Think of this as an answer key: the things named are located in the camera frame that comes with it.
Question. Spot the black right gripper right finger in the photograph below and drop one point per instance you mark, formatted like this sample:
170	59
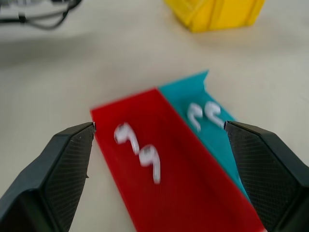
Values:
270	178

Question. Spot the white earbud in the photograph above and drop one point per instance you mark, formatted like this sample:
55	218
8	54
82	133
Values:
213	112
194	116
124	136
150	162

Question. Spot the red plastic tray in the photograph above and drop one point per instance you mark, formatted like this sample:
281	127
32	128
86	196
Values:
178	174

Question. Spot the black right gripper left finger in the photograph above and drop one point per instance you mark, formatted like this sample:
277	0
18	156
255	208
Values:
48	183

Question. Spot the yellow plastic bin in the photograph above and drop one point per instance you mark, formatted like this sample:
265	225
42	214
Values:
214	13

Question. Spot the teal plastic tray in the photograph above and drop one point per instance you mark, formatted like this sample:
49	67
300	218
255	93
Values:
212	135

